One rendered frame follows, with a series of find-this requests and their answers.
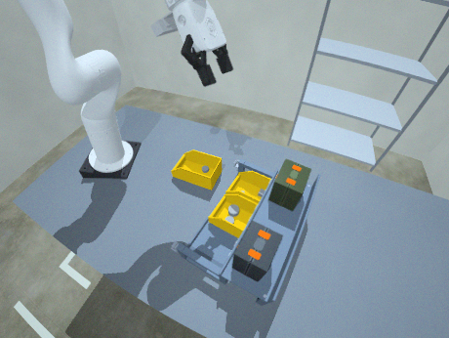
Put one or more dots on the yellow open-front bin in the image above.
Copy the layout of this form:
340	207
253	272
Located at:
191	165
251	182
246	209

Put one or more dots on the olive green case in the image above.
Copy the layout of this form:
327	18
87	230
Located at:
289	184

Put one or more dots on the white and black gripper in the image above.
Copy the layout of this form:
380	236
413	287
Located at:
199	27

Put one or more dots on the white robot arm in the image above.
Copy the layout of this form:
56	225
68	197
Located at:
92	80

